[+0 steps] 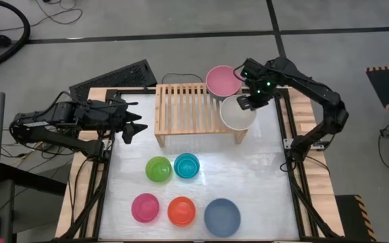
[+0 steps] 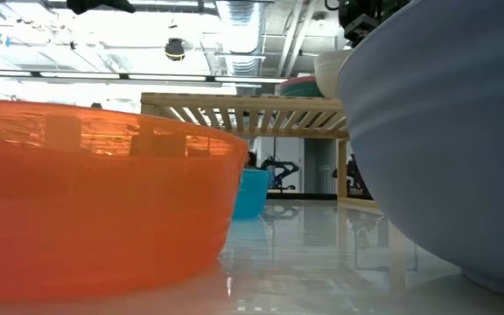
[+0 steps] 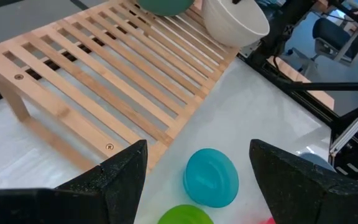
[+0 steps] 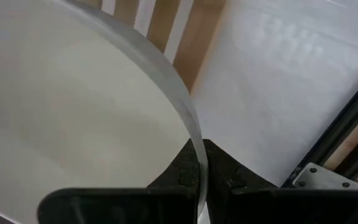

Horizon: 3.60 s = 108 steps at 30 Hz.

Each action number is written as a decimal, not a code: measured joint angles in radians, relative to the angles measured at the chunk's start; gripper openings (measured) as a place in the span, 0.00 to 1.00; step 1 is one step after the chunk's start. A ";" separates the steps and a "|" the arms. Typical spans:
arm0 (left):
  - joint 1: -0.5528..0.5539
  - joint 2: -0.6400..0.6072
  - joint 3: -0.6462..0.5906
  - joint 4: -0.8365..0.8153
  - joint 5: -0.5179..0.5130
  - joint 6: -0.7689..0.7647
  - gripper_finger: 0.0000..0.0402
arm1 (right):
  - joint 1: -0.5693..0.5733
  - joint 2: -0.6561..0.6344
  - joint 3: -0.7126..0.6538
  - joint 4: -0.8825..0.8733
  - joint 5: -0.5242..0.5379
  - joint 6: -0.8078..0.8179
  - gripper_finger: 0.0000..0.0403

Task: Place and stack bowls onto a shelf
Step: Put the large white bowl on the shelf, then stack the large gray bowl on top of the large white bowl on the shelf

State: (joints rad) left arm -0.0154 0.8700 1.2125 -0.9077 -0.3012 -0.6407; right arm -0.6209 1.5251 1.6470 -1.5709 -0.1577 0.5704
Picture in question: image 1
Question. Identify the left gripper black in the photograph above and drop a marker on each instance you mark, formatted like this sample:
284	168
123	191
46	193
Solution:
100	116

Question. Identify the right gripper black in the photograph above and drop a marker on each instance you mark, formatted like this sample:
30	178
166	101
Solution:
262	92

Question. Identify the large cream bowl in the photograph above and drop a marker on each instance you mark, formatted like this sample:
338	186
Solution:
235	118

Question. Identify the large pink bowl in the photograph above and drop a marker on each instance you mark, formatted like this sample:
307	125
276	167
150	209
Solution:
221	81

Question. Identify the small green bowl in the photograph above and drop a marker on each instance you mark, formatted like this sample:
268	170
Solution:
158	169

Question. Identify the small cyan bowl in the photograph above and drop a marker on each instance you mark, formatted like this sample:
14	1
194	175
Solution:
186	166

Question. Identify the small magenta bowl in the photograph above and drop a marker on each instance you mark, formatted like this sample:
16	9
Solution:
145	208

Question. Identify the small orange bowl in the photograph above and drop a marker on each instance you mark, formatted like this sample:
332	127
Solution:
181	211

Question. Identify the large blue-grey bowl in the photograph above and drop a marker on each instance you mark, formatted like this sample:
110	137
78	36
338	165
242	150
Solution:
222	217

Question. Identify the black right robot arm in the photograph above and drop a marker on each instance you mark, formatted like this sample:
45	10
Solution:
316	92

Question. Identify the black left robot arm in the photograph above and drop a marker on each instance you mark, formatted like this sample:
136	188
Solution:
63	141

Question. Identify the wooden slatted shelf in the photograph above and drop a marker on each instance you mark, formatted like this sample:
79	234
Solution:
184	111

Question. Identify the black perforated panel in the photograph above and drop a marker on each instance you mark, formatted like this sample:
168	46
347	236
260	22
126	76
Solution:
120	77

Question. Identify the black aluminium table frame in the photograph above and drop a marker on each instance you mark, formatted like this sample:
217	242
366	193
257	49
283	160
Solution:
137	91

